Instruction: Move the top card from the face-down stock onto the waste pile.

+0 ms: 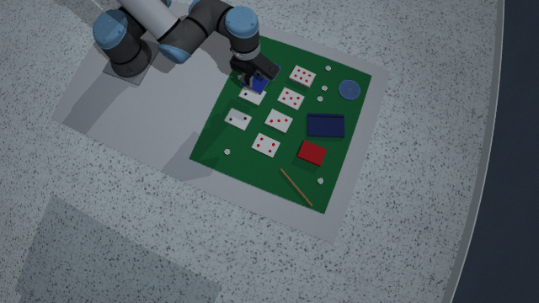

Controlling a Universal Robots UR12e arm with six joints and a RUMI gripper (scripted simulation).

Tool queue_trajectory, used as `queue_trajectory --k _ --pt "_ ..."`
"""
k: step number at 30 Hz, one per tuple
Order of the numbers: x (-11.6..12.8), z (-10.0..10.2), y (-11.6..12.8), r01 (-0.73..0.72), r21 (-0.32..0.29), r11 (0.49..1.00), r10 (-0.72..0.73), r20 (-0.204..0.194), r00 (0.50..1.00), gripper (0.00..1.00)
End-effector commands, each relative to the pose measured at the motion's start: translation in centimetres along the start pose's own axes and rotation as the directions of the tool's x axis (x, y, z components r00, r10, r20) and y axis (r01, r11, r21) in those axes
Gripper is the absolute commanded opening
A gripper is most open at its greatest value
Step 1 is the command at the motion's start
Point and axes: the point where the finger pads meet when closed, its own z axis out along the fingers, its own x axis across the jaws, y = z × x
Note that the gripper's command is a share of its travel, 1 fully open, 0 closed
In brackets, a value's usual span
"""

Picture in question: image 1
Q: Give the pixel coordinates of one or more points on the green felt mat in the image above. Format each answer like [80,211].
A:
[255,168]

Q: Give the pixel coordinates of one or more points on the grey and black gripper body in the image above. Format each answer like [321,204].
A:
[241,66]

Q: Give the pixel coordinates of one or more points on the red flat rectangular tile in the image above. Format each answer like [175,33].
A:
[312,153]

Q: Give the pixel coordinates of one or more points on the blue round disc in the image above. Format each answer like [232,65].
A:
[349,89]

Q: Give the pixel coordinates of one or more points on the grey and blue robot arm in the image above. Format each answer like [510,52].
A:
[118,33]

